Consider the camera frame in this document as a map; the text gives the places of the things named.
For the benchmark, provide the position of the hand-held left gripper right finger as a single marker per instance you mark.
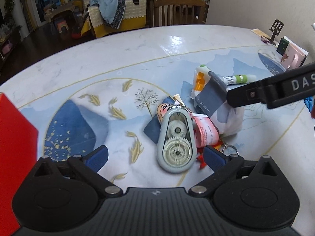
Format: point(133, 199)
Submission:
point(214, 158)

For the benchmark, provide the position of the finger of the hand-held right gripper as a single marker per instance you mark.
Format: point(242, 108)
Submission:
point(246, 94)

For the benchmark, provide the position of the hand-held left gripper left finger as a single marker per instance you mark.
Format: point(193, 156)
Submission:
point(97, 158)

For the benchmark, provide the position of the grey correction tape dispenser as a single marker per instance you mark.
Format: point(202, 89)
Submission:
point(176, 152)

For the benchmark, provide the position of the red cardboard box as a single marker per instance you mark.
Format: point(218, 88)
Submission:
point(14, 152)

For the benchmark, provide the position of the green glue stick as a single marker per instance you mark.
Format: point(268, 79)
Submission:
point(240, 79)

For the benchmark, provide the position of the blue rubber gloves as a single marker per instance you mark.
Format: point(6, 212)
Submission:
point(310, 102)

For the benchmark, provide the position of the pink packet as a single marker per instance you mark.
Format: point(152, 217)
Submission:
point(206, 132)

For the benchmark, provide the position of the pink mug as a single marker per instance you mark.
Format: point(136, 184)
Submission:
point(291, 56)

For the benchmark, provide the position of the white paper box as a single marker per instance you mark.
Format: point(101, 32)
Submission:
point(301, 50)

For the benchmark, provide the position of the dark green box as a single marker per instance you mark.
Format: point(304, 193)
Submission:
point(281, 46)

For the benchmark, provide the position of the black phone stand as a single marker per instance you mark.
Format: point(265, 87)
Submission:
point(276, 25)

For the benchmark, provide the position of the yellow paper card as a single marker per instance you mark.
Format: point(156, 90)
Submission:
point(258, 32)

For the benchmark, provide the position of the scale patterned pouch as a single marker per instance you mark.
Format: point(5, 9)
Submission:
point(163, 110)

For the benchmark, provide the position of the wooden chair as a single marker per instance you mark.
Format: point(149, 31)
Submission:
point(179, 1)

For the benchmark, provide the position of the red floor item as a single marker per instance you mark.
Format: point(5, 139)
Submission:
point(76, 32)

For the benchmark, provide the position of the sofa with beige cover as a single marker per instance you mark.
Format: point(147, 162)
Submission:
point(133, 24)

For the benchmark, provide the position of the pink plastic stool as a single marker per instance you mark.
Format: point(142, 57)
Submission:
point(61, 23)

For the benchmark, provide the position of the dark television cabinet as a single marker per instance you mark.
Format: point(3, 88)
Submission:
point(9, 44)

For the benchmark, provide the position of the black cloth item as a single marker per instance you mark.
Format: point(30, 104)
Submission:
point(134, 0)

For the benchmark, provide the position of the dark floral garment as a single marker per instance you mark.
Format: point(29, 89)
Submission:
point(120, 9)

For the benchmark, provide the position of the light blue garment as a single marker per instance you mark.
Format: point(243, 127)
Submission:
point(108, 7)

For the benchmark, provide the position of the small table with cloth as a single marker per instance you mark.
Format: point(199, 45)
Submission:
point(61, 11)

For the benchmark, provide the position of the white tower air conditioner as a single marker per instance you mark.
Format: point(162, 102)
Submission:
point(18, 12)

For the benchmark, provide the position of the green house plant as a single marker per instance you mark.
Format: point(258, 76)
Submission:
point(9, 3)

